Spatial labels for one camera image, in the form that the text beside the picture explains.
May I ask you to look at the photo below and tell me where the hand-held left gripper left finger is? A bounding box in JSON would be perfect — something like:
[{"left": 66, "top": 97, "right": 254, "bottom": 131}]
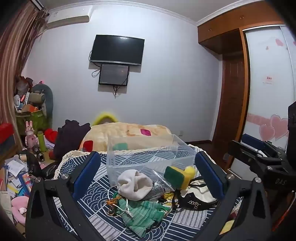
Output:
[{"left": 25, "top": 151, "right": 102, "bottom": 241}]

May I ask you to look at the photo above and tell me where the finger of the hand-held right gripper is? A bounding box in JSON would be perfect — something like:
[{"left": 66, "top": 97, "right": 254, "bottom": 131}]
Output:
[
  {"left": 241, "top": 134, "right": 285, "bottom": 161},
  {"left": 228, "top": 140, "right": 274, "bottom": 178}
]

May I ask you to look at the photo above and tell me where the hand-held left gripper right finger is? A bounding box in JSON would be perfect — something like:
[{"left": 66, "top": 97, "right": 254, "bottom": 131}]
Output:
[{"left": 194, "top": 151, "right": 271, "bottom": 241}]

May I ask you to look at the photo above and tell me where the black and white chain bag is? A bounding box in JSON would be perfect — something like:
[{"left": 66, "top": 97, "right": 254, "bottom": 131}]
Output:
[{"left": 177, "top": 176, "right": 220, "bottom": 211}]

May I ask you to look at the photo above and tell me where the white cable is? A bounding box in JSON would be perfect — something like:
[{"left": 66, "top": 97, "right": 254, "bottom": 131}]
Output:
[{"left": 100, "top": 185, "right": 133, "bottom": 218}]

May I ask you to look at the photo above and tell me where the green and yellow sponge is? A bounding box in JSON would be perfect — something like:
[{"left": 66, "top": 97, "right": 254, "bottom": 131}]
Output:
[{"left": 164, "top": 166, "right": 197, "bottom": 190}]

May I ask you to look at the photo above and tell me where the orange braided cord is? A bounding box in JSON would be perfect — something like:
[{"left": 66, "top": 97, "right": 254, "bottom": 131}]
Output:
[{"left": 105, "top": 197, "right": 121, "bottom": 207}]

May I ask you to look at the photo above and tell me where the white knitted sock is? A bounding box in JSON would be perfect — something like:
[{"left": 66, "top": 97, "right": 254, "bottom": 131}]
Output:
[{"left": 117, "top": 169, "right": 153, "bottom": 201}]

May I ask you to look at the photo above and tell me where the grey glittery cloth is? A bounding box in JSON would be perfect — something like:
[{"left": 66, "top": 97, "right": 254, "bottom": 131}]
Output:
[{"left": 143, "top": 181, "right": 167, "bottom": 201}]

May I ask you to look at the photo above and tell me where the clear plastic storage box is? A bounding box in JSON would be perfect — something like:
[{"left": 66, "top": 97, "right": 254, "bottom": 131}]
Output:
[{"left": 107, "top": 134, "right": 197, "bottom": 187}]

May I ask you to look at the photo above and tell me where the green striped cloth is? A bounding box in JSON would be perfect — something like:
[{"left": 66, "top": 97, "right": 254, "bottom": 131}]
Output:
[{"left": 116, "top": 198, "right": 169, "bottom": 238}]

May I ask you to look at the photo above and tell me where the pink heart decal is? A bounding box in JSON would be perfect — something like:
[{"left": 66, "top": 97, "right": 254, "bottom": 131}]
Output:
[{"left": 259, "top": 114, "right": 289, "bottom": 142}]

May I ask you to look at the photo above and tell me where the dark purple plush toy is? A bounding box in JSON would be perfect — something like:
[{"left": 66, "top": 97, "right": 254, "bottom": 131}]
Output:
[{"left": 54, "top": 120, "right": 91, "bottom": 161}]

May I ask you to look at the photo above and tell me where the brown wooden door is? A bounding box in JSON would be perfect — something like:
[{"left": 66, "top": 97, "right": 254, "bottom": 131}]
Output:
[{"left": 212, "top": 53, "right": 246, "bottom": 158}]

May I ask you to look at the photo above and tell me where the red plush toy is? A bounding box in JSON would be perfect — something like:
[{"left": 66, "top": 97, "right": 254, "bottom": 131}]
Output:
[{"left": 44, "top": 128, "right": 58, "bottom": 144}]

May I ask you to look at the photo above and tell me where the black flashlight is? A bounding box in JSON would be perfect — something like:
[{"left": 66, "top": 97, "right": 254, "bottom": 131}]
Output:
[{"left": 32, "top": 146, "right": 46, "bottom": 162}]

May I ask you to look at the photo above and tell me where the beige printed blanket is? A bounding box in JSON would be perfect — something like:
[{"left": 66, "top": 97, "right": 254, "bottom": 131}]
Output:
[{"left": 80, "top": 122, "right": 174, "bottom": 154}]

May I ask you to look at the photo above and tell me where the green bottle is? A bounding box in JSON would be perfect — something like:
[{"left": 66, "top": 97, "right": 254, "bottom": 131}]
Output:
[{"left": 38, "top": 131, "right": 48, "bottom": 153}]

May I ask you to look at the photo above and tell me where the yellow cloth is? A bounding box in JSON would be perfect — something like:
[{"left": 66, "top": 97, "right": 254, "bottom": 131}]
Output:
[{"left": 220, "top": 219, "right": 235, "bottom": 235}]

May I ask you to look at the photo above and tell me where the blue patterned tablecloth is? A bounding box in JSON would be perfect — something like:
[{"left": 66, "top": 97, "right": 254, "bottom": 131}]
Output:
[{"left": 53, "top": 144, "right": 243, "bottom": 241}]

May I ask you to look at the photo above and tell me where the pink rabbit figure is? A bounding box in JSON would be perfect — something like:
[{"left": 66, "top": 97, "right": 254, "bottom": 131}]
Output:
[{"left": 25, "top": 121, "right": 39, "bottom": 149}]

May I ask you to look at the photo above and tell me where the pile of papers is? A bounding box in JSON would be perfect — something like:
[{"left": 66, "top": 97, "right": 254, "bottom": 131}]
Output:
[{"left": 0, "top": 158, "right": 33, "bottom": 198}]

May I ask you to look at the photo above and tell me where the green storage box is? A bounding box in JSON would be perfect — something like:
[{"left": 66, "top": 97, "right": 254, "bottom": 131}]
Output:
[{"left": 16, "top": 109, "right": 50, "bottom": 140}]

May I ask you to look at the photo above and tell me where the pink plush cushion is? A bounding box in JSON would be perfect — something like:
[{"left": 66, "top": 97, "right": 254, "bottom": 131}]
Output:
[{"left": 10, "top": 196, "right": 29, "bottom": 224}]

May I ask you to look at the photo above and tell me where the wooden wardrobe with white doors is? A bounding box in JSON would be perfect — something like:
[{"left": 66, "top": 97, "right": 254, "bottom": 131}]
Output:
[{"left": 197, "top": 9, "right": 296, "bottom": 176}]

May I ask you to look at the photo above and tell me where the grey plush toy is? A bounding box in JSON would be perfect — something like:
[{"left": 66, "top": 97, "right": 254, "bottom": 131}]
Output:
[{"left": 31, "top": 84, "right": 54, "bottom": 119}]

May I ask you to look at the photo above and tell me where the white air conditioner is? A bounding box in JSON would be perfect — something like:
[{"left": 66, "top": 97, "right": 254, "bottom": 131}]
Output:
[{"left": 46, "top": 10, "right": 90, "bottom": 29}]

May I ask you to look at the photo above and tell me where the small black wall monitor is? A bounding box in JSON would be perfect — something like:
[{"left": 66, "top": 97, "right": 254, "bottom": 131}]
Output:
[{"left": 98, "top": 64, "right": 130, "bottom": 86}]

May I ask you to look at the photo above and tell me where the black wall television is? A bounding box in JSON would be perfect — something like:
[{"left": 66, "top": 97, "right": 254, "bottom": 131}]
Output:
[{"left": 90, "top": 35, "right": 145, "bottom": 67}]

